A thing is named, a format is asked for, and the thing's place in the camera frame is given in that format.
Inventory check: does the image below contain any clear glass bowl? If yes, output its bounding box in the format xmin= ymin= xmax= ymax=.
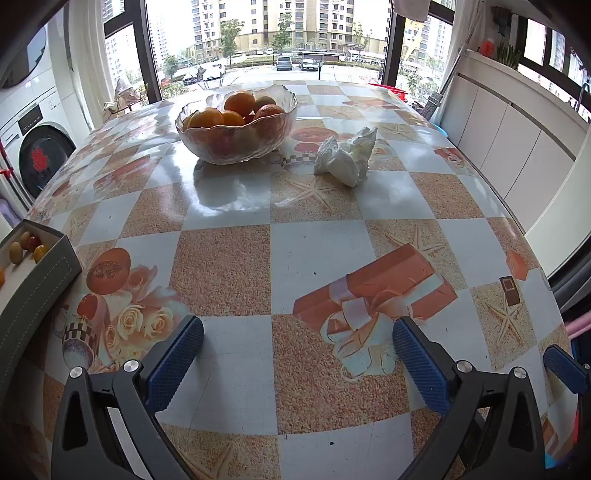
xmin=175 ymin=84 xmax=297 ymax=164

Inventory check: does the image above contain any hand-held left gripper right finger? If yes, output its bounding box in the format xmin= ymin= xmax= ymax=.
xmin=392 ymin=316 xmax=548 ymax=480

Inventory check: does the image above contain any grey shallow cardboard box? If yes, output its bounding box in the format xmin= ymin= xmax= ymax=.
xmin=0 ymin=219 xmax=83 ymax=352

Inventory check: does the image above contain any white tumble dryer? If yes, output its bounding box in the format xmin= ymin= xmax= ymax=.
xmin=0 ymin=21 xmax=70 ymax=121

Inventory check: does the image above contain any red plastic basin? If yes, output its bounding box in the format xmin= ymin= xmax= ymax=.
xmin=367 ymin=84 xmax=409 ymax=100

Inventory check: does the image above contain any hanging cloth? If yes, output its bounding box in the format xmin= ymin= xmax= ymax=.
xmin=392 ymin=0 xmax=430 ymax=21

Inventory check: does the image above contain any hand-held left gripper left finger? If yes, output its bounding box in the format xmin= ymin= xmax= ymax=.
xmin=51 ymin=315 xmax=205 ymax=480

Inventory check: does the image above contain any woven wicker basket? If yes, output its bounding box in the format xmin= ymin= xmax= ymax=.
xmin=424 ymin=91 xmax=444 ymax=123

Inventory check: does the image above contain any white low cabinet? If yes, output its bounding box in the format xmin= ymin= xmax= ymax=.
xmin=443 ymin=48 xmax=591 ymax=278

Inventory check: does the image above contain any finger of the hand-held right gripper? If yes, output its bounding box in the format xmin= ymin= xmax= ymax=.
xmin=543 ymin=345 xmax=589 ymax=395

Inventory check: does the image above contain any pink plastic case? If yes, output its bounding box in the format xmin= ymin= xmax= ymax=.
xmin=566 ymin=309 xmax=591 ymax=337

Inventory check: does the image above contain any green potted plant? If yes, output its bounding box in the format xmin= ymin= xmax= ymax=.
xmin=496 ymin=44 xmax=522 ymax=70

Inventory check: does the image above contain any white washing machine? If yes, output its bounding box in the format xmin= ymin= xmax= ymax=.
xmin=0 ymin=104 xmax=77 ymax=206

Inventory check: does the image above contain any crumpled white tissue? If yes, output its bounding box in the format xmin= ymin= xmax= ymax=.
xmin=314 ymin=126 xmax=378 ymax=188

